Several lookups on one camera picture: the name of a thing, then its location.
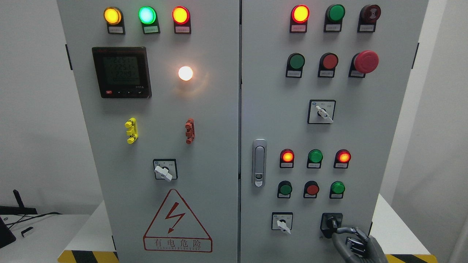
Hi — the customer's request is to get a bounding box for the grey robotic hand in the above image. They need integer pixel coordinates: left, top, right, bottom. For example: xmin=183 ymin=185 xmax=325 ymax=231
xmin=332 ymin=228 xmax=388 ymax=263

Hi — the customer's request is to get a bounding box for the black rotary knob switch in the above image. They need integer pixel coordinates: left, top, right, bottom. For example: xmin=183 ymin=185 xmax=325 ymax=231
xmin=320 ymin=213 xmax=343 ymax=239

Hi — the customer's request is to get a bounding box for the green push button lower right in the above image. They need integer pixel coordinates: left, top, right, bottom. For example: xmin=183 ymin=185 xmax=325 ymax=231
xmin=329 ymin=181 xmax=346 ymax=199

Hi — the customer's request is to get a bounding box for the green push button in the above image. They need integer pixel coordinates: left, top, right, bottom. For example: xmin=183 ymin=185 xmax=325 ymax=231
xmin=285 ymin=52 xmax=305 ymax=78
xmin=276 ymin=181 xmax=293 ymax=199
xmin=329 ymin=181 xmax=346 ymax=199

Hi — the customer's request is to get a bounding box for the red push button lower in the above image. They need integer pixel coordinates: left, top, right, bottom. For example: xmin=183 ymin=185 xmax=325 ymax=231
xmin=303 ymin=181 xmax=320 ymax=199

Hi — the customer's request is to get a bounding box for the red push button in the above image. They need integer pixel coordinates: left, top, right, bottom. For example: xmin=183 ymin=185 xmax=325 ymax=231
xmin=317 ymin=52 xmax=338 ymax=78
xmin=303 ymin=181 xmax=320 ymax=199

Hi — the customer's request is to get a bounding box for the lit red indicator middle right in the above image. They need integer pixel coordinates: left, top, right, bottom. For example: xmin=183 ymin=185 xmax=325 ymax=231
xmin=333 ymin=149 xmax=351 ymax=169

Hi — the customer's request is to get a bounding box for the lit red indicator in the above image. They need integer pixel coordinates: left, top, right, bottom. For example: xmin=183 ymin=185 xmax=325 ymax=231
xmin=289 ymin=4 xmax=310 ymax=33
xmin=280 ymin=149 xmax=295 ymax=168
xmin=333 ymin=149 xmax=351 ymax=169

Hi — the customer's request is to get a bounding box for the green push button lower left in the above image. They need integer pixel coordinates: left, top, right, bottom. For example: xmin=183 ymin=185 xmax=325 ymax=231
xmin=276 ymin=181 xmax=293 ymax=199

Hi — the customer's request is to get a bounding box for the green indicator middle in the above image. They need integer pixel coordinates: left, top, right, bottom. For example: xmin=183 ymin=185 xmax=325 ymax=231
xmin=306 ymin=149 xmax=323 ymax=169

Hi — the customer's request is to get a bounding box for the lit red indicator middle left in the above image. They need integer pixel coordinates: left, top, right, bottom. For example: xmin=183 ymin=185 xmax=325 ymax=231
xmin=280 ymin=149 xmax=295 ymax=168

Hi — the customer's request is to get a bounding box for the red electric hazard warning sticker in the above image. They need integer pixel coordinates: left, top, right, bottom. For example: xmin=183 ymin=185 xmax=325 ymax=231
xmin=143 ymin=189 xmax=212 ymax=253

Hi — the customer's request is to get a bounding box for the grey electrical control cabinet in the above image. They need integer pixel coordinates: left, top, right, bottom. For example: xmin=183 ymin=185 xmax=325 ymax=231
xmin=57 ymin=0 xmax=428 ymax=263

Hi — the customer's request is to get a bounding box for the red mushroom emergency stop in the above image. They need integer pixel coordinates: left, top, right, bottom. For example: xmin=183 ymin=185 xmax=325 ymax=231
xmin=349 ymin=50 xmax=379 ymax=78

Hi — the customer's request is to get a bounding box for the red push button upper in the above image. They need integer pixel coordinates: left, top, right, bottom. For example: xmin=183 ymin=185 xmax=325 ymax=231
xmin=317 ymin=52 xmax=338 ymax=78

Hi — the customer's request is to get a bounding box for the green push button upper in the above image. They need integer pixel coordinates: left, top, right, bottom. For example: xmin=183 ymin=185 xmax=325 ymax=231
xmin=285 ymin=52 xmax=305 ymax=78

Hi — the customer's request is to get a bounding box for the red-brown terminal connector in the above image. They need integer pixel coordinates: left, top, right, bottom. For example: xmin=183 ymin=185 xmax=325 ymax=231
xmin=185 ymin=118 xmax=195 ymax=145

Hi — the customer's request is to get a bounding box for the dark red buzzer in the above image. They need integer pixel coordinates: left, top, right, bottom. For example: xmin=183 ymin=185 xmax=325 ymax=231
xmin=357 ymin=4 xmax=381 ymax=32

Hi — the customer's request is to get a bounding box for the green indicator top right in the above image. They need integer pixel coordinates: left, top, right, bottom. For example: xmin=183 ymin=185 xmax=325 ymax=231
xmin=323 ymin=4 xmax=346 ymax=32

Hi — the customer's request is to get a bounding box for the lit red indicator top right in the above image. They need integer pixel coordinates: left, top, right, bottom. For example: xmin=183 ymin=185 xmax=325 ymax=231
xmin=289 ymin=4 xmax=310 ymax=33

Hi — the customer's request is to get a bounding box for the white glowing lamp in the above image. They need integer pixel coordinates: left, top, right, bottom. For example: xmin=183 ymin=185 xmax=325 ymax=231
xmin=178 ymin=65 xmax=194 ymax=81

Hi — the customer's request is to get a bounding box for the yellow terminal connector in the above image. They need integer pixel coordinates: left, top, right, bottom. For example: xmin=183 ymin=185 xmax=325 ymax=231
xmin=124 ymin=118 xmax=139 ymax=144

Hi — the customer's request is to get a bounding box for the red-orange indicator light left door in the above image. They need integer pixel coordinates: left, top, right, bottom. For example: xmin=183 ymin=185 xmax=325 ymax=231
xmin=172 ymin=5 xmax=192 ymax=34

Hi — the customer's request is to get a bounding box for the black digital power meter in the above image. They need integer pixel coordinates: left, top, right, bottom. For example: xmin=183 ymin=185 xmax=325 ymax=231
xmin=92 ymin=46 xmax=152 ymax=99

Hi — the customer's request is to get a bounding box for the green lit indicator light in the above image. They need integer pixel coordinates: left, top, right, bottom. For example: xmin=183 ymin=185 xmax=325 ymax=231
xmin=138 ymin=5 xmax=160 ymax=34

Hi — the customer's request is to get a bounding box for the small white black dongle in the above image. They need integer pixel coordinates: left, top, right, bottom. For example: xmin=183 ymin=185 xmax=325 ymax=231
xmin=20 ymin=226 xmax=34 ymax=238

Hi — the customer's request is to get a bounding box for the yellow indicator light top left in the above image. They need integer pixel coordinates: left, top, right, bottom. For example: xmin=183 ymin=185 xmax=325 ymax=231
xmin=103 ymin=7 xmax=125 ymax=35

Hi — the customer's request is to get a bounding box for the black device with antenna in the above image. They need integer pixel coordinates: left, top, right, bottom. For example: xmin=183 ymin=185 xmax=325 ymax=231
xmin=0 ymin=189 xmax=37 ymax=215

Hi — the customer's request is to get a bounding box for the dark tablet corner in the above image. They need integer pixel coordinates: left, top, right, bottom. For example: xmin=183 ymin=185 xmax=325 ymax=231
xmin=0 ymin=217 xmax=16 ymax=248

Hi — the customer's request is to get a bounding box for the white selector switch lower right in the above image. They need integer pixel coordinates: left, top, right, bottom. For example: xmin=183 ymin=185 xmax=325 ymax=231
xmin=271 ymin=212 xmax=294 ymax=235

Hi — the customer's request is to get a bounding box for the white selector switch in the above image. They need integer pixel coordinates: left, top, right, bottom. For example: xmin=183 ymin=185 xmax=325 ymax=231
xmin=271 ymin=212 xmax=294 ymax=235
xmin=307 ymin=99 xmax=336 ymax=124

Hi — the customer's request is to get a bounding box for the silver door latch handle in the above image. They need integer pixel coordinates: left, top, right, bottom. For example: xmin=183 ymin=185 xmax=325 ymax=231
xmin=252 ymin=139 xmax=267 ymax=187

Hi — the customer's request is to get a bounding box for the white selector switch upper right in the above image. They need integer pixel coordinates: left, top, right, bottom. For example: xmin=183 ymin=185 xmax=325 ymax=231
xmin=307 ymin=99 xmax=336 ymax=124

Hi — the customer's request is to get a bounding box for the white selector switch left door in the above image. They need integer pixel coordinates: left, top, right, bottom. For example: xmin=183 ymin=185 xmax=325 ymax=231
xmin=153 ymin=159 xmax=178 ymax=182

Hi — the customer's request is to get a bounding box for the black cable on table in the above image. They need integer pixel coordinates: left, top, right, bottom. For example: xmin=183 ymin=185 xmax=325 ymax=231
xmin=3 ymin=211 xmax=63 ymax=229

